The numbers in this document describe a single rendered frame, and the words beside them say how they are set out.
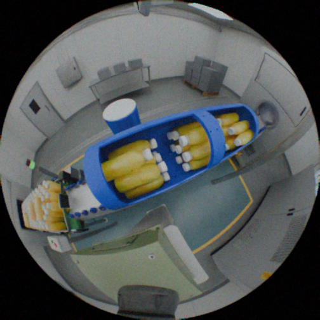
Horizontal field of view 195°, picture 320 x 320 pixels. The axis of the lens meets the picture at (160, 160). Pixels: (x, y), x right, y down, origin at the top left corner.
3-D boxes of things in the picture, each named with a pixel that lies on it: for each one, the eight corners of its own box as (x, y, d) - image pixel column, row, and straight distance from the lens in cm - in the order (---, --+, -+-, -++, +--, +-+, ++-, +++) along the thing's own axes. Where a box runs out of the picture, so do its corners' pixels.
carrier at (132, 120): (148, 146, 152) (131, 150, 156) (136, 96, 91) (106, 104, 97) (150, 162, 139) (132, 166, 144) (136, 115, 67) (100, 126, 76)
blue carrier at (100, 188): (239, 148, 85) (266, 131, 72) (127, 203, 54) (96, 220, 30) (220, 119, 89) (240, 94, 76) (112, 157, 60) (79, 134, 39)
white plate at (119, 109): (135, 96, 90) (135, 96, 91) (106, 103, 96) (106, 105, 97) (136, 114, 67) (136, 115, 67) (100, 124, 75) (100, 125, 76)
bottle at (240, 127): (246, 132, 75) (233, 139, 60) (239, 126, 77) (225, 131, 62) (251, 124, 72) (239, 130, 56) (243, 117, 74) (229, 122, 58)
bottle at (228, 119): (240, 120, 72) (225, 125, 56) (233, 124, 75) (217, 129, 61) (235, 110, 73) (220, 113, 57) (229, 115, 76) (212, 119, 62)
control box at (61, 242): (72, 249, 87) (61, 252, 83) (60, 247, 105) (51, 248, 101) (66, 236, 86) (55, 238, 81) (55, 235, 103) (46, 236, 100)
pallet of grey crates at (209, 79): (218, 94, 410) (228, 66, 385) (204, 96, 348) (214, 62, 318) (197, 81, 478) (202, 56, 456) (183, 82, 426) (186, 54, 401)
